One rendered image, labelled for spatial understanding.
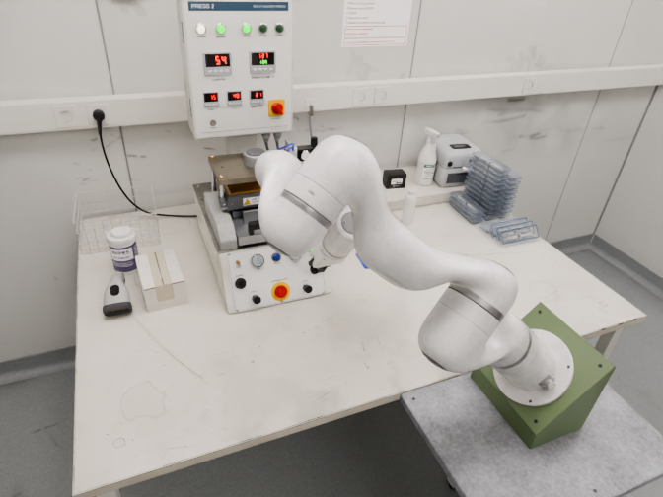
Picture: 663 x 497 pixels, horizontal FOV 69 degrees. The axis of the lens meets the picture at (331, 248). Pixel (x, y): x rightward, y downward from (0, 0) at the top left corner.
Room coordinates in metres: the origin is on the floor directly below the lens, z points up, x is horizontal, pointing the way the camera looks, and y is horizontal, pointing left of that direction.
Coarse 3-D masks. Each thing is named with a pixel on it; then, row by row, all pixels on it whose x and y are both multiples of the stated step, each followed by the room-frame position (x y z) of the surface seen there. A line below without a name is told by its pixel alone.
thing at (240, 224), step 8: (248, 216) 1.27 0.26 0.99; (256, 216) 1.28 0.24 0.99; (240, 224) 1.26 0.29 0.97; (248, 224) 1.26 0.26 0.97; (240, 232) 1.22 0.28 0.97; (248, 232) 1.22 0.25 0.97; (256, 232) 1.22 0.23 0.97; (240, 240) 1.19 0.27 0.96; (248, 240) 1.20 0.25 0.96; (256, 240) 1.21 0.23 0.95; (264, 240) 1.22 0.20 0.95
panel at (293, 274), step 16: (240, 256) 1.18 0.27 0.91; (272, 256) 1.21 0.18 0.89; (288, 256) 1.23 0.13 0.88; (304, 256) 1.25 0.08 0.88; (240, 272) 1.16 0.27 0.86; (256, 272) 1.17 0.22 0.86; (272, 272) 1.19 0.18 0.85; (288, 272) 1.21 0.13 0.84; (304, 272) 1.22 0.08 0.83; (240, 288) 1.13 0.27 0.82; (256, 288) 1.15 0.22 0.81; (272, 288) 1.17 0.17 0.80; (288, 288) 1.18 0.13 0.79; (320, 288) 1.22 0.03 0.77; (240, 304) 1.11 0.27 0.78; (256, 304) 1.13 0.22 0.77; (272, 304) 1.15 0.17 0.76
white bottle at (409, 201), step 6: (408, 192) 1.71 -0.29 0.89; (414, 192) 1.71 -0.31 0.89; (408, 198) 1.70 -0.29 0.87; (414, 198) 1.70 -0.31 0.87; (408, 204) 1.70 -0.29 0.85; (414, 204) 1.70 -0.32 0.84; (408, 210) 1.70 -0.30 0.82; (414, 210) 1.72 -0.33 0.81; (402, 216) 1.71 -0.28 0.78; (408, 216) 1.70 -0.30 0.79; (402, 222) 1.71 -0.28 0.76; (408, 222) 1.70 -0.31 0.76
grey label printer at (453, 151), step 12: (444, 144) 2.06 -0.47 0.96; (456, 144) 2.07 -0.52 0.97; (468, 144) 2.08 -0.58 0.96; (444, 156) 1.98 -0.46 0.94; (456, 156) 1.98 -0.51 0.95; (468, 156) 1.99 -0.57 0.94; (444, 168) 1.96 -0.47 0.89; (456, 168) 1.98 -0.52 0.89; (444, 180) 1.96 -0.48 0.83; (456, 180) 1.98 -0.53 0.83
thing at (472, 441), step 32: (448, 384) 0.88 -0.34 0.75; (416, 416) 0.77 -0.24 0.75; (448, 416) 0.78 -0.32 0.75; (480, 416) 0.78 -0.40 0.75; (608, 416) 0.81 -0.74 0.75; (640, 416) 0.82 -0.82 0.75; (448, 448) 0.69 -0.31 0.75; (480, 448) 0.70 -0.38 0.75; (512, 448) 0.70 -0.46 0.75; (544, 448) 0.71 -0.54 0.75; (576, 448) 0.71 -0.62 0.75; (608, 448) 0.72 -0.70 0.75; (640, 448) 0.73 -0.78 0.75; (480, 480) 0.61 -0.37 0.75; (512, 480) 0.62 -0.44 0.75; (544, 480) 0.62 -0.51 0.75; (576, 480) 0.63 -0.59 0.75; (608, 480) 0.64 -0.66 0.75; (640, 480) 0.64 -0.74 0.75
